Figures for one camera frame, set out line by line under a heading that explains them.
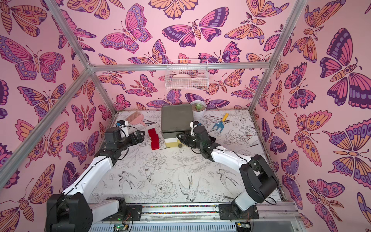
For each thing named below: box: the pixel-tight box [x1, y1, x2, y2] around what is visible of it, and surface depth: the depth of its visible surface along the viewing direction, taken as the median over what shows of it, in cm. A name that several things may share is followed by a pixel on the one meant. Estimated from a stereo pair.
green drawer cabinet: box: [161, 103, 194, 148], surface depth 90 cm
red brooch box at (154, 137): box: [150, 133, 159, 143], surface depth 105 cm
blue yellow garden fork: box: [212, 112, 230, 133], surface depth 115 cm
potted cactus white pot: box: [190, 100, 207, 120], surface depth 109 cm
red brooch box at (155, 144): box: [150, 138, 160, 151], surface depth 102 cm
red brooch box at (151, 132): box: [147, 128, 157, 137], surface depth 108 cm
